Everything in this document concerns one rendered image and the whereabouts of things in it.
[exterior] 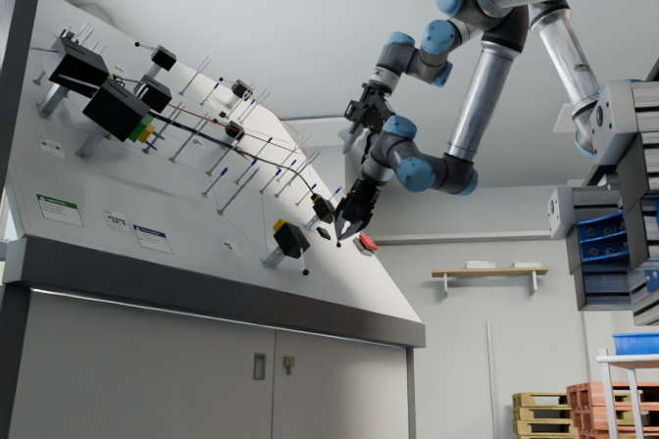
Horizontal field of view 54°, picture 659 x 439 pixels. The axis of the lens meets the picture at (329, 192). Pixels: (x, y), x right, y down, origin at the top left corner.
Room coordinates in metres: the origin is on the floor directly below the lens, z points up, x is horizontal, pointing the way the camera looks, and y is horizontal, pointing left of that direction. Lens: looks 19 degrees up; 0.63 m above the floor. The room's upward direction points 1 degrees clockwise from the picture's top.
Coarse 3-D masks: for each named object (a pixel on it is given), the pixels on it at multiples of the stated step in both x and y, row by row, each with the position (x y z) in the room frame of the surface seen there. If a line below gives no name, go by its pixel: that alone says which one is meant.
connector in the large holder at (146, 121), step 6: (144, 120) 1.09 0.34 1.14; (150, 120) 1.10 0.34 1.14; (138, 126) 1.08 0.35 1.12; (144, 126) 1.08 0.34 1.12; (150, 126) 1.10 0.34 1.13; (132, 132) 1.09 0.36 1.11; (138, 132) 1.09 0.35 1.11; (144, 132) 1.09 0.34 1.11; (150, 132) 1.09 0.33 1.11; (132, 138) 1.09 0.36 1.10; (138, 138) 1.10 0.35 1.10; (144, 138) 1.10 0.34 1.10
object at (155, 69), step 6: (138, 42) 1.51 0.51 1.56; (150, 48) 1.53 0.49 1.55; (156, 48) 1.54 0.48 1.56; (162, 48) 1.54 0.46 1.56; (156, 54) 1.53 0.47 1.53; (162, 54) 1.53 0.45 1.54; (168, 54) 1.54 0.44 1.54; (174, 54) 1.57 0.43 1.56; (156, 60) 1.54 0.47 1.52; (162, 60) 1.54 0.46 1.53; (168, 60) 1.55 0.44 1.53; (174, 60) 1.55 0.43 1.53; (156, 66) 1.56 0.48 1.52; (162, 66) 1.55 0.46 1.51; (168, 66) 1.56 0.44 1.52; (150, 72) 1.57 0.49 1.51; (156, 72) 1.57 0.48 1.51
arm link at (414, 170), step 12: (396, 144) 1.35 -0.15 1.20; (408, 144) 1.35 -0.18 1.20; (396, 156) 1.34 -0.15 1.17; (408, 156) 1.33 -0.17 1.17; (420, 156) 1.33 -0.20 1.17; (432, 156) 1.36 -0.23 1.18; (396, 168) 1.34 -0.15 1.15; (408, 168) 1.31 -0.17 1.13; (420, 168) 1.31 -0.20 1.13; (432, 168) 1.35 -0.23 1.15; (444, 168) 1.37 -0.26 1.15; (408, 180) 1.32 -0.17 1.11; (420, 180) 1.33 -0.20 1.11; (432, 180) 1.34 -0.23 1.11
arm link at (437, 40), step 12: (552, 0) 1.46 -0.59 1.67; (432, 24) 1.36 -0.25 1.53; (444, 24) 1.36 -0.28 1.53; (456, 24) 1.38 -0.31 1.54; (468, 24) 1.38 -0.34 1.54; (432, 36) 1.36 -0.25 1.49; (444, 36) 1.36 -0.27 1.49; (456, 36) 1.39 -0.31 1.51; (468, 36) 1.40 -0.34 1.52; (420, 48) 1.44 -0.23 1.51; (432, 48) 1.38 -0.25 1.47; (444, 48) 1.38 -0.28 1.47; (456, 48) 1.43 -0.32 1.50; (432, 60) 1.43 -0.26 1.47; (444, 60) 1.45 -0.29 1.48
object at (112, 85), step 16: (112, 80) 1.07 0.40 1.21; (96, 96) 1.04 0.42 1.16; (112, 96) 1.04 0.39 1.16; (128, 96) 1.08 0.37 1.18; (96, 112) 1.05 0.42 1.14; (112, 112) 1.05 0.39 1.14; (128, 112) 1.06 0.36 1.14; (144, 112) 1.08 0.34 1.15; (96, 128) 1.10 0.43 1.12; (112, 128) 1.08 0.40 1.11; (128, 128) 1.08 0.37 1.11; (96, 144) 1.12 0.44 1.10
